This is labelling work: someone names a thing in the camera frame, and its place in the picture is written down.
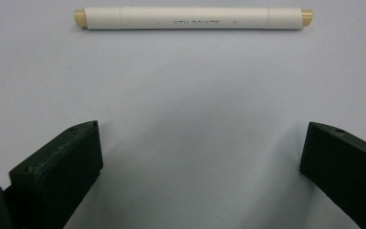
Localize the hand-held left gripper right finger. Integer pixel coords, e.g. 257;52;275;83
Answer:
299;121;366;229

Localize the white marker pen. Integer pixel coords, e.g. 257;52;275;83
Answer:
73;7;315;31

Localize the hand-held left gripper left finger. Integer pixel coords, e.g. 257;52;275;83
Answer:
9;119;104;229

